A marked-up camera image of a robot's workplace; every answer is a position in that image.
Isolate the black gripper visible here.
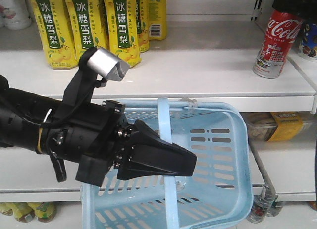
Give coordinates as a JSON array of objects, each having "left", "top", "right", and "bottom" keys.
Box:
[{"left": 39, "top": 100, "right": 197, "bottom": 186}]

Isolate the light blue plastic basket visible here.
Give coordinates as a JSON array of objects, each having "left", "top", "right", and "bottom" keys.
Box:
[{"left": 81, "top": 99, "right": 253, "bottom": 229}]

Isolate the red coca-cola aluminium bottle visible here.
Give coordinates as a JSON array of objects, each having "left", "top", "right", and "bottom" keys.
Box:
[{"left": 253, "top": 10, "right": 303, "bottom": 79}]

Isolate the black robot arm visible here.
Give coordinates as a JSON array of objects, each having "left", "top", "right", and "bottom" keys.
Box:
[{"left": 0, "top": 77, "right": 197, "bottom": 186}]

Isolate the clear water bottle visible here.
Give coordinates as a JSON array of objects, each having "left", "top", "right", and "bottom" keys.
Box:
[{"left": 246, "top": 195, "right": 274, "bottom": 224}]

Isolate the boxed biscuits yellow label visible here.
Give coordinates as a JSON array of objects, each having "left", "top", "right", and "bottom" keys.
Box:
[{"left": 241, "top": 112, "right": 317, "bottom": 142}]

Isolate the yellow pear drink bottle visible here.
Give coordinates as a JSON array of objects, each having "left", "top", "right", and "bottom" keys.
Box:
[
  {"left": 29, "top": 0, "right": 77, "bottom": 69},
  {"left": 65, "top": 0, "right": 109, "bottom": 59},
  {"left": 103, "top": 0, "right": 141, "bottom": 67}
]

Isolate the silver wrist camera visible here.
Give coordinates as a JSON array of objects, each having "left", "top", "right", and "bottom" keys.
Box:
[{"left": 87, "top": 48, "right": 130, "bottom": 81}]

